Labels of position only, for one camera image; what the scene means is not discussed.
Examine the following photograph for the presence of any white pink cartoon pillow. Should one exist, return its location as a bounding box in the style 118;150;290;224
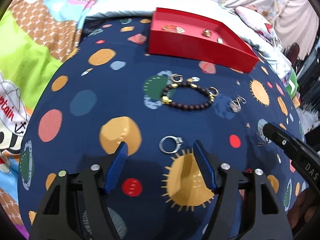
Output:
234;6;281;47

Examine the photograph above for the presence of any dark red chair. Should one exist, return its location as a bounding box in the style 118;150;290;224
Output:
284;42;300;65

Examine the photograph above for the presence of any silver ring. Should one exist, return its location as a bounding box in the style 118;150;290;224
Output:
158;135;185;155

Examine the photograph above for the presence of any gold twisted bangle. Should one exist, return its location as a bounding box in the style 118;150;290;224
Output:
162;25;176;33

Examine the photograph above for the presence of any dark wooden bead bracelet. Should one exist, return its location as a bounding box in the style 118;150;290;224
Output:
160;81;216;111

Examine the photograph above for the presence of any person right hand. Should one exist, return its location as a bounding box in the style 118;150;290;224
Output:
287;187;318;229

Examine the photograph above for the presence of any colourful monkey cartoon blanket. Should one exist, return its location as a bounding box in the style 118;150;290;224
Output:
1;0;97;239

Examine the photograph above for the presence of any light blue pillow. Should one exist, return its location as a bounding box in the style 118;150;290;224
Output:
85;0;292;79

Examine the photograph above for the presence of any beige curtain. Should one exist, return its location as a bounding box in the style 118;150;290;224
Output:
274;0;319;60

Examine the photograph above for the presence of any gold hoop earring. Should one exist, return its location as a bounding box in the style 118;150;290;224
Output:
208;87;219;97
170;74;183;83

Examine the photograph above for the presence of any red cardboard tray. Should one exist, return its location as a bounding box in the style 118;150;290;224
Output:
148;8;259;73

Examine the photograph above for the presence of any navy planet print bedsheet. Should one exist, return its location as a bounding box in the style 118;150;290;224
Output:
18;18;307;239

